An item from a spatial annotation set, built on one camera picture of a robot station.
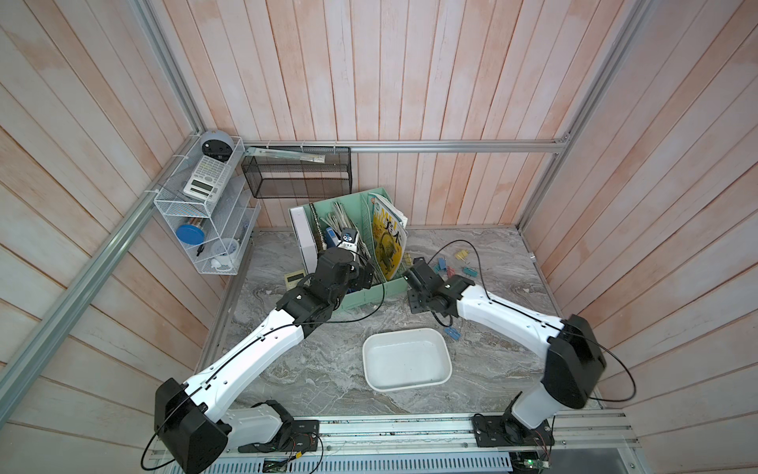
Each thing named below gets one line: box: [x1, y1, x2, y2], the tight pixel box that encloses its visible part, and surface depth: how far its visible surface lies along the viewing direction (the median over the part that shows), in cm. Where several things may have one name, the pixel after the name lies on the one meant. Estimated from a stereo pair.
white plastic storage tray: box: [362, 327, 454, 393], surface depth 87 cm
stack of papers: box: [319, 201, 358, 236], surface depth 93 cm
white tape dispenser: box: [211, 237, 240, 272], surface depth 93 cm
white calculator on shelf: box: [182, 155, 231, 204], surface depth 79 cm
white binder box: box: [288, 205, 318, 275], surface depth 87 cm
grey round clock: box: [199, 129, 234, 162], surface depth 83 cm
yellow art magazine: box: [369, 192, 409, 281], surface depth 95 cm
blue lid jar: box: [175, 217, 206, 245], surface depth 79 cm
